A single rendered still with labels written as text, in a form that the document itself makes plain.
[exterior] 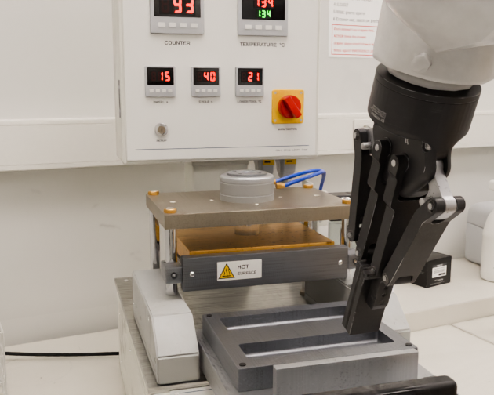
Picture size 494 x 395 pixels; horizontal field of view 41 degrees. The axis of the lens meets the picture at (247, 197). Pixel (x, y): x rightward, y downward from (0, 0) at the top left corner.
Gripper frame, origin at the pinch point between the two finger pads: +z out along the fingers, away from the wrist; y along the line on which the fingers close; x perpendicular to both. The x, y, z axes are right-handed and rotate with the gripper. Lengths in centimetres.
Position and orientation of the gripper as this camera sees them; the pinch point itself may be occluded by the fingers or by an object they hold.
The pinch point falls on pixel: (368, 297)
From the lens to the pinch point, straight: 58.2
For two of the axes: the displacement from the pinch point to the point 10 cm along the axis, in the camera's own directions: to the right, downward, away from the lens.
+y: 3.2, 5.1, -8.0
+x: 9.4, -0.6, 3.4
